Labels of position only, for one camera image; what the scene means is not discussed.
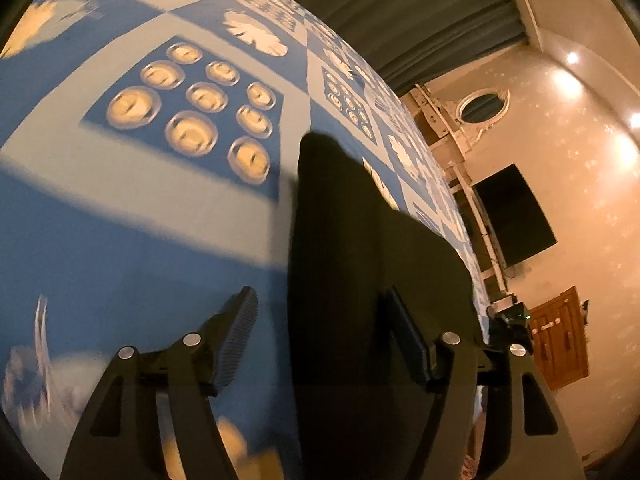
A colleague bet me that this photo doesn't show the small black device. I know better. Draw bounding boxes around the small black device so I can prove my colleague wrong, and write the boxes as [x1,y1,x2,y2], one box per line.
[487,297,534,346]

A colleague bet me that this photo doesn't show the wooden panelled door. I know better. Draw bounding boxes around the wooden panelled door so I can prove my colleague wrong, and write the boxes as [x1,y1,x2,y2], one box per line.
[527,286,592,392]

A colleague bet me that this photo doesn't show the blue printed blanket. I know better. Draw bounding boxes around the blue printed blanket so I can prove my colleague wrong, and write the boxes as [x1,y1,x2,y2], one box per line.
[0,0,493,480]

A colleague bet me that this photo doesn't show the black wall television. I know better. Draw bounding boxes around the black wall television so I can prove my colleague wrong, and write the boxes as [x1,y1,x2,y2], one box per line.
[471,162,558,267]

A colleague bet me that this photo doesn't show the oval wall mirror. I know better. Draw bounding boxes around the oval wall mirror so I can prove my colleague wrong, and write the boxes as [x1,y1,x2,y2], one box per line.
[457,89,507,125]

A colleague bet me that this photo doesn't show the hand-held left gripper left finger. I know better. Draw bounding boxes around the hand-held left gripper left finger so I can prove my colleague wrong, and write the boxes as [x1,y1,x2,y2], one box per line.
[60,286,260,480]

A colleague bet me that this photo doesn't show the white ornate dresser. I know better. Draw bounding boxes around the white ornate dresser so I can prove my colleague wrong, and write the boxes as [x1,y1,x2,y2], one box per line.
[400,82,517,307]

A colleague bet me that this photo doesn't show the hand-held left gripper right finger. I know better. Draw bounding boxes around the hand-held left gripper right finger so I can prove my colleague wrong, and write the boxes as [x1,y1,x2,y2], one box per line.
[385,286,586,480]

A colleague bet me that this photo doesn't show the black pants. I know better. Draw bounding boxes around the black pants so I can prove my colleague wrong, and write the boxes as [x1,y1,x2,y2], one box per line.
[287,131,484,480]

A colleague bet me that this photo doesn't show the dark grey curtain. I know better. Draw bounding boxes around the dark grey curtain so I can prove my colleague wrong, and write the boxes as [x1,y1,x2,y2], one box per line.
[240,0,532,97]

